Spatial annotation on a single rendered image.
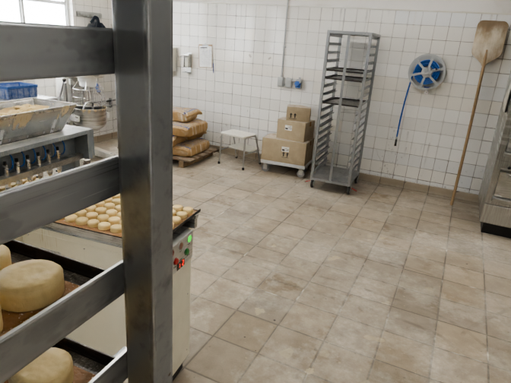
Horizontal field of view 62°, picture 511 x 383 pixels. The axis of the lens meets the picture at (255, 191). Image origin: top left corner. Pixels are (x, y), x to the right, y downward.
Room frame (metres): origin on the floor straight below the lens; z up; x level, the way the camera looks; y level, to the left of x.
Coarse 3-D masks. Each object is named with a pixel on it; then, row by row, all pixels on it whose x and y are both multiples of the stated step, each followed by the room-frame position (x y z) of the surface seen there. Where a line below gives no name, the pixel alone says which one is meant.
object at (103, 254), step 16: (32, 240) 1.73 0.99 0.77; (48, 240) 1.70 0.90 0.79; (64, 240) 1.67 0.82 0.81; (80, 240) 1.65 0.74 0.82; (96, 240) 1.63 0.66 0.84; (80, 256) 1.65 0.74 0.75; (96, 256) 1.62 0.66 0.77; (112, 256) 1.60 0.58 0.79; (176, 272) 1.72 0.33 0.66; (176, 288) 1.72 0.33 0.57; (112, 304) 1.60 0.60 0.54; (176, 304) 1.72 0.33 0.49; (96, 320) 1.63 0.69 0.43; (112, 320) 1.60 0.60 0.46; (176, 320) 1.72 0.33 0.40; (80, 336) 1.66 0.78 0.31; (96, 336) 1.63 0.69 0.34; (112, 336) 1.60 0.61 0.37; (176, 336) 1.72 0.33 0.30; (112, 352) 1.60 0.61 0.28; (176, 352) 1.72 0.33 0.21; (176, 368) 1.72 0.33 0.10
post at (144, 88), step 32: (128, 0) 0.30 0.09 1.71; (160, 0) 0.31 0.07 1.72; (128, 32) 0.30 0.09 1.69; (160, 32) 0.31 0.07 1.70; (128, 64) 0.30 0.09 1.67; (160, 64) 0.31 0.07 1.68; (128, 96) 0.30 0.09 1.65; (160, 96) 0.31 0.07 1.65; (128, 128) 0.30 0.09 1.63; (160, 128) 0.31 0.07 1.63; (128, 160) 0.30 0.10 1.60; (160, 160) 0.31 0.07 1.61; (128, 192) 0.30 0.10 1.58; (160, 192) 0.31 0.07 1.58; (128, 224) 0.31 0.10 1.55; (160, 224) 0.31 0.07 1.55; (128, 256) 0.31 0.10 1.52; (160, 256) 0.31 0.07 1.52; (128, 288) 0.31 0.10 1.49; (160, 288) 0.31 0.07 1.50; (128, 320) 0.31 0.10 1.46; (160, 320) 0.31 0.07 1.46; (128, 352) 0.31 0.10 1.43; (160, 352) 0.31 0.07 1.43
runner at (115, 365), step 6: (126, 348) 0.31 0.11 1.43; (120, 354) 0.30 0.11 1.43; (126, 354) 0.31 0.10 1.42; (114, 360) 0.30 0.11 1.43; (120, 360) 0.30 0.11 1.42; (126, 360) 0.31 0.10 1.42; (108, 366) 0.29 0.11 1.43; (114, 366) 0.29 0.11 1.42; (120, 366) 0.30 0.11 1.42; (126, 366) 0.31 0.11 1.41; (102, 372) 0.28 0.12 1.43; (108, 372) 0.29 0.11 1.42; (114, 372) 0.29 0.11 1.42; (120, 372) 0.30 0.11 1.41; (126, 372) 0.31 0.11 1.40; (96, 378) 0.27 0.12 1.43; (102, 378) 0.28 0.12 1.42; (108, 378) 0.29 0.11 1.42; (114, 378) 0.29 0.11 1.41; (120, 378) 0.30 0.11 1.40
